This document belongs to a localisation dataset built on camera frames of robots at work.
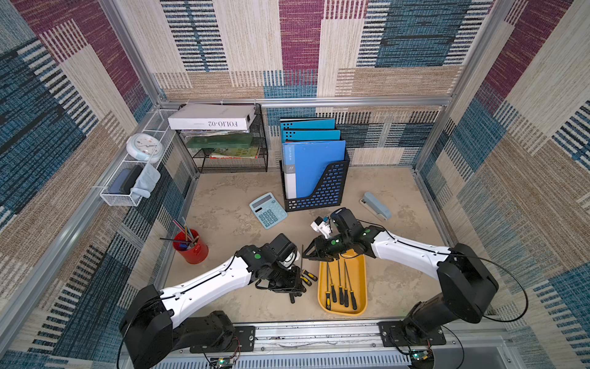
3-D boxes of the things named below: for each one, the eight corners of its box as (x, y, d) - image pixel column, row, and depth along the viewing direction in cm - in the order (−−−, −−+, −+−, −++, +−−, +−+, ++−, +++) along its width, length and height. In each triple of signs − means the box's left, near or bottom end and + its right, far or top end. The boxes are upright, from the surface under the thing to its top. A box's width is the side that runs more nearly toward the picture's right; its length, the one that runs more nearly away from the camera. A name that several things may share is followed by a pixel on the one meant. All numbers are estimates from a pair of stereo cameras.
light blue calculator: (266, 230, 100) (265, 226, 98) (250, 206, 108) (248, 202, 106) (288, 217, 104) (287, 213, 102) (271, 195, 112) (270, 191, 110)
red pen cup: (181, 264, 92) (168, 250, 83) (188, 243, 97) (176, 228, 88) (205, 264, 92) (195, 250, 82) (211, 243, 97) (201, 228, 88)
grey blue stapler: (384, 223, 102) (387, 216, 98) (359, 202, 109) (362, 195, 105) (390, 217, 104) (394, 210, 100) (366, 197, 111) (369, 190, 107)
